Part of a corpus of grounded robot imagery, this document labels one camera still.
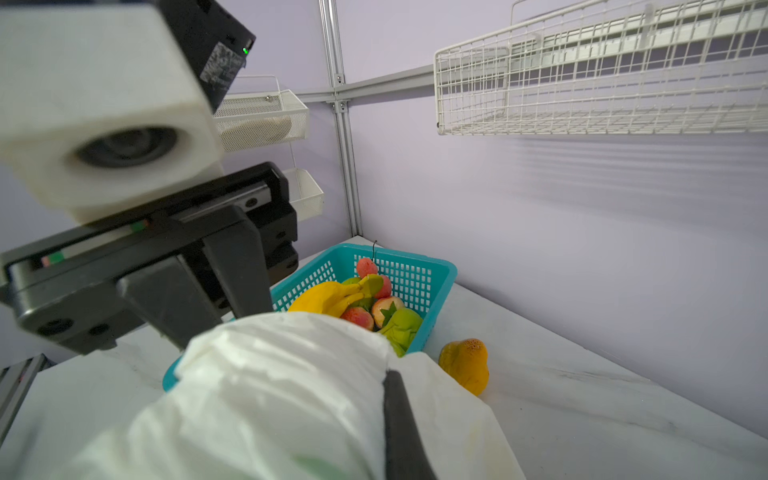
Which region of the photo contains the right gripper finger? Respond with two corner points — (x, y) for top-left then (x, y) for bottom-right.
(383, 370), (437, 480)

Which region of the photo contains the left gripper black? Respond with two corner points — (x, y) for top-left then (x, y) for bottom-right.
(1, 162), (298, 354)

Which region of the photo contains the orange fake pear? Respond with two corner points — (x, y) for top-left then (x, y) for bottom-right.
(438, 338), (490, 396)

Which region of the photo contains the white plastic bag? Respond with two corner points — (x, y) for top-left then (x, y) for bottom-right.
(53, 313), (524, 479)

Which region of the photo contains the red white fake strawberry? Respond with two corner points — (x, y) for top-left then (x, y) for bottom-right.
(370, 296), (405, 329)

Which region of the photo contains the dark red fake strawberry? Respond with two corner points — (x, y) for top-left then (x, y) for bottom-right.
(341, 307), (375, 331)

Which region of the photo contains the yellow banana bunch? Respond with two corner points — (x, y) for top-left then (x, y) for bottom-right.
(288, 275), (384, 318)

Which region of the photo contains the beige cloth in shelf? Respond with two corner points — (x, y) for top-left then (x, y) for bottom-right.
(217, 116), (292, 152)

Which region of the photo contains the upper white mesh shelf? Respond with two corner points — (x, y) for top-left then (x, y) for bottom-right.
(214, 75), (310, 152)

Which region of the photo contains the teal plastic basket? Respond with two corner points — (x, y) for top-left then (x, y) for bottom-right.
(161, 242), (458, 393)

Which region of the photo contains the aluminium frame rail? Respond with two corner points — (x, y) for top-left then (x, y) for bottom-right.
(293, 0), (768, 238)

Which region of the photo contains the white wire wall basket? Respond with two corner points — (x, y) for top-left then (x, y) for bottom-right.
(434, 0), (768, 136)

